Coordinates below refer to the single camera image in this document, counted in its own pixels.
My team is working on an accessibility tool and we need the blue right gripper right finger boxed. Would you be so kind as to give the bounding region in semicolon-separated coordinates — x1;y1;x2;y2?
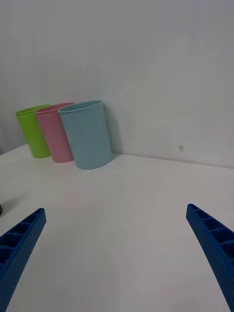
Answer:
186;203;234;312

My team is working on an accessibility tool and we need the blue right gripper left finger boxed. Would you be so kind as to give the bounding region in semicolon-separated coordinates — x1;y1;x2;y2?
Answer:
0;207;47;312

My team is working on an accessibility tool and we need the green plastic bin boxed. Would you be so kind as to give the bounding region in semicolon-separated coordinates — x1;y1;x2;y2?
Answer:
15;104;52;159

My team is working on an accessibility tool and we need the pink plastic bin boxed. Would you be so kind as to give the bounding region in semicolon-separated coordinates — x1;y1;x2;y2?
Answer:
34;102;75;163

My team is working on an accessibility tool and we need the pale blue plastic bin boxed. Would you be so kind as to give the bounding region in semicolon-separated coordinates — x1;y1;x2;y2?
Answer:
58;100;114;171

